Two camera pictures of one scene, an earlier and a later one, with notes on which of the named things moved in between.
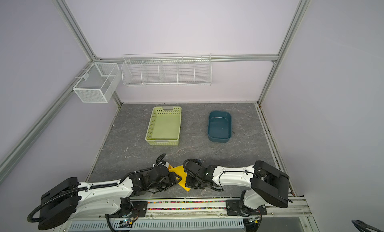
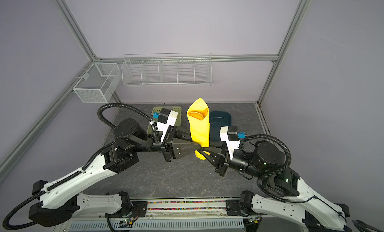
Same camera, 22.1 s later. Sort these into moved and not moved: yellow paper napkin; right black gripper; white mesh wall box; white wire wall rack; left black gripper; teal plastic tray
Moved: yellow paper napkin; left black gripper; right black gripper
Not moved: teal plastic tray; white wire wall rack; white mesh wall box
